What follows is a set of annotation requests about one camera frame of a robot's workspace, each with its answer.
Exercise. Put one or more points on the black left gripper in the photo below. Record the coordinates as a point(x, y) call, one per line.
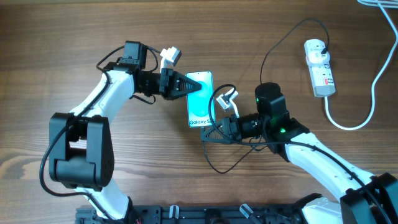
point(167, 84)

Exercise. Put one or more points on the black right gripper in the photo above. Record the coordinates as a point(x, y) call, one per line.
point(228, 128)

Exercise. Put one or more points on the teal screen smartphone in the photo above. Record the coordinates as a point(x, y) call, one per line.
point(197, 102)

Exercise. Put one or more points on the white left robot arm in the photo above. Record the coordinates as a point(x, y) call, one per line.
point(80, 158)

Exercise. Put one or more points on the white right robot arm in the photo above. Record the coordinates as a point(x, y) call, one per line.
point(361, 197)

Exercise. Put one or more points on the white USB charger plug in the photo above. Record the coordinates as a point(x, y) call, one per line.
point(316, 58)

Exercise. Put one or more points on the white power strip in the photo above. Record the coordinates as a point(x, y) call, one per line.
point(321, 77)

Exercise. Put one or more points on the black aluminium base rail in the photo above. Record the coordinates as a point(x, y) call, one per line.
point(273, 213)

